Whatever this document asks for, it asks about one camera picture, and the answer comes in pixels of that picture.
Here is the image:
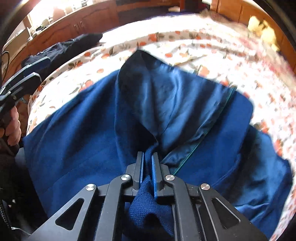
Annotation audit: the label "wooden headboard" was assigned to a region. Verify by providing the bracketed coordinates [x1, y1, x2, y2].
[209, 0, 296, 70]

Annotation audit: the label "blue suit jacket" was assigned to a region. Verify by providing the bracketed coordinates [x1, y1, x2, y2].
[23, 50, 292, 240]

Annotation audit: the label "dark folded clothes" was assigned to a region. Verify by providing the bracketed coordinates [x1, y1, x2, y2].
[21, 33, 103, 80]

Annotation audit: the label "yellow plush toy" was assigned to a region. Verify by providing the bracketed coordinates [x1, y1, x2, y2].
[247, 16, 280, 52]

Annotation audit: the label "orange floral bed sheet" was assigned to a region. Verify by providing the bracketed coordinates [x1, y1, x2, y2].
[26, 14, 295, 240]

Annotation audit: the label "person's left hand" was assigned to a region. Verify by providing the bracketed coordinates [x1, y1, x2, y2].
[1, 106, 22, 146]

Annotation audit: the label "wooden desk cabinet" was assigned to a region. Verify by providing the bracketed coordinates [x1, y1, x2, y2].
[2, 0, 181, 79]

